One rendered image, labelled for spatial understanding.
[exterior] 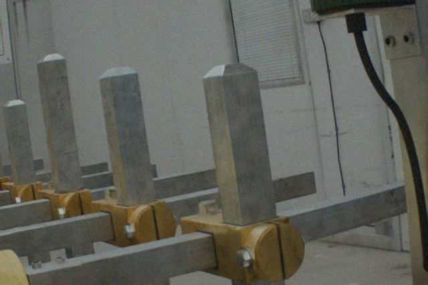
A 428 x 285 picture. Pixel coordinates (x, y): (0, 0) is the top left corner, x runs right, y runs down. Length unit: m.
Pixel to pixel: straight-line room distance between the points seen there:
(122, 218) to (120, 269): 0.23
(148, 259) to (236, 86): 0.16
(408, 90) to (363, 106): 4.30
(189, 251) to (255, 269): 0.07
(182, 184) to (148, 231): 0.38
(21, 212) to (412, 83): 0.79
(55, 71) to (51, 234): 0.30
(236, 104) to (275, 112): 4.89
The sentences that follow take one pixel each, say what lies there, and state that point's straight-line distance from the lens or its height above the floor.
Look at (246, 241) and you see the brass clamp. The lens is 0.70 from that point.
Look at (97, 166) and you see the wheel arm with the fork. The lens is 1.76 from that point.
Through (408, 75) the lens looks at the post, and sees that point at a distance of 0.50.
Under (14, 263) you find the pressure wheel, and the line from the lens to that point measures 0.67.
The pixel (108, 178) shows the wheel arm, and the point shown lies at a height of 0.95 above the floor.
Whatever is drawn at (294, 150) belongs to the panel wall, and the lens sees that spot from 5.47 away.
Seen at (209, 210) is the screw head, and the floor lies 0.98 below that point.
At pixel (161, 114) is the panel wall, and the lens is 7.16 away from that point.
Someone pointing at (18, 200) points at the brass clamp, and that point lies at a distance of 1.39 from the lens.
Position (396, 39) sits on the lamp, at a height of 1.10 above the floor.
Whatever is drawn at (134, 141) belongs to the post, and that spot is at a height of 1.04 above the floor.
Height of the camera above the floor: 1.09
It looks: 4 degrees down
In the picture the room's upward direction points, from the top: 8 degrees counter-clockwise
